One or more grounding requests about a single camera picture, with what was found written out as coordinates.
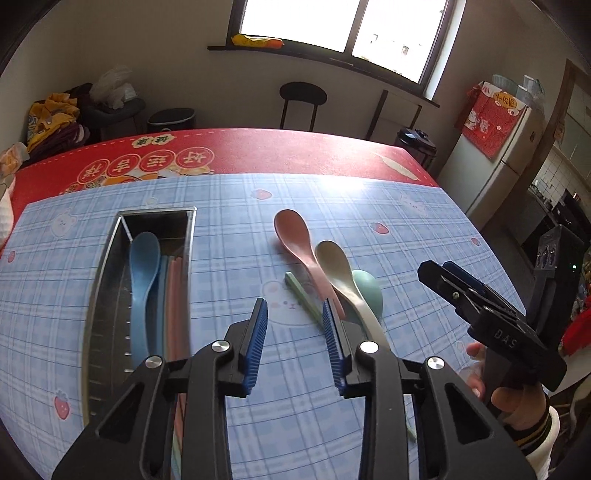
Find black bin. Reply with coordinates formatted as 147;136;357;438
146;107;195;133

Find window with dark frame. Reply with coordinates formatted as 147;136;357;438
218;0;466;102

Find blue spoon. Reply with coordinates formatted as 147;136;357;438
129;232;160;368

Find yellow clothes pile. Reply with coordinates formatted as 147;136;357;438
26;93;90;158

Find pink spoon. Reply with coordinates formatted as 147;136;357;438
273;209;346;320

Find person's right hand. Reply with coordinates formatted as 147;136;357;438
466;342;547;431

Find snack package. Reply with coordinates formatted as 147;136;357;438
0;142;30;178

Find white textured bowl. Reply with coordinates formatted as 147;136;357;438
0;174;15;248

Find pink chopstick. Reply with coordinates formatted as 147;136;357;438
165;256;179;479
175;257;186;441

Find white refrigerator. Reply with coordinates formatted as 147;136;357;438
438;107;544;230

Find white plastic bag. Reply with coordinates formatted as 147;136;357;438
89;65;137;110

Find blue plaid table mat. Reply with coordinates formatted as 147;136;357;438
1;174;521;479

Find red festive tablecloth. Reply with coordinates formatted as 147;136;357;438
11;128;436;215

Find clear containers on fridge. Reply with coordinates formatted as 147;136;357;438
492;74;545;110

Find black rice cooker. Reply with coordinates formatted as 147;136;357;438
394;128;437;170

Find black round stool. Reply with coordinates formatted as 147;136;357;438
280;81;328;132

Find steel utensil tray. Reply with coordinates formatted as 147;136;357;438
81;207;197;422

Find yellow item on windowsill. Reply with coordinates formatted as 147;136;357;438
230;33;284;50

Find red fridge cover cloth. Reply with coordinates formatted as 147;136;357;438
455;81;526;160

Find green spoon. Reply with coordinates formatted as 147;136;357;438
352;270;384;320

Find beige spoon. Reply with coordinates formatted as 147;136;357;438
315;240;390;349

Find striped sleeve forearm right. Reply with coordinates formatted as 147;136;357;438
505;405;560;480

